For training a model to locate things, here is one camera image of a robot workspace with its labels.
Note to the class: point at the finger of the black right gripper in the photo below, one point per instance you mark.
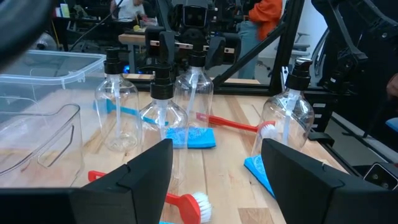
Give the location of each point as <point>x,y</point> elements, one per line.
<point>167,49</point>
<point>215,54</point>

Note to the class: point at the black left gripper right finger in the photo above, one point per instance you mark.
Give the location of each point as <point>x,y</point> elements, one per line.
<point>311,193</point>

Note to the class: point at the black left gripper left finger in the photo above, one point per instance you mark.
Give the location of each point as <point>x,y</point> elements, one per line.
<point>130,193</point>

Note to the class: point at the clear pump bottle black top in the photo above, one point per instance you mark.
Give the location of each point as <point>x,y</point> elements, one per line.
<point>298,77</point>
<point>112,65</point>
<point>161,87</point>
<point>197,60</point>

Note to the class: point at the blue sponge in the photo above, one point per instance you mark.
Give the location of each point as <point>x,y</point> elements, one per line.
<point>166,222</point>
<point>258,172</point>
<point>199,138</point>

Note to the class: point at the red dish brush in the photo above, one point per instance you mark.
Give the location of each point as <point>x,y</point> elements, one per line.
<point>227,122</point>
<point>189,207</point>

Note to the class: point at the blue dish brush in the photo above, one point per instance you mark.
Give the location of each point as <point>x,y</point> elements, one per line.
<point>127,109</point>

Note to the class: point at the wooden background desk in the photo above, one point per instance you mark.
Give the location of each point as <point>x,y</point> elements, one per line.
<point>130,39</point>

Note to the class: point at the person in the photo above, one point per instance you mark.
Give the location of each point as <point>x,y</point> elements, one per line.
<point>129,9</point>
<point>264,15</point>

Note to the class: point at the gray office chair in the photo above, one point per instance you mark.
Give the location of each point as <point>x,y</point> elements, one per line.
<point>300,46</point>

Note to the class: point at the black background workbench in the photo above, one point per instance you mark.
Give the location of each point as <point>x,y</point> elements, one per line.
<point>66,25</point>

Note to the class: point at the narrow clear plastic bin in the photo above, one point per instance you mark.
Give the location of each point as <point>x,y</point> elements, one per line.
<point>37,140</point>

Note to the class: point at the black articulated stand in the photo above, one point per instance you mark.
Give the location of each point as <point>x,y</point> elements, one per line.
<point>351,56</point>

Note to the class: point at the large clear plastic bin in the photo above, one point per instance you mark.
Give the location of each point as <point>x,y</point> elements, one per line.
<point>46,67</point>

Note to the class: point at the person's hand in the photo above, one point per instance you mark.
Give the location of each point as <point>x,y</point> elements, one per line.
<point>393,85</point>

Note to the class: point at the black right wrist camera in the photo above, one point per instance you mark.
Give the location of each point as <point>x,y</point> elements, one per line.
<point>195,16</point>

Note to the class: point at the black table-level camera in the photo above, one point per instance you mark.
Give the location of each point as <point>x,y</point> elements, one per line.
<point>381,175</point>

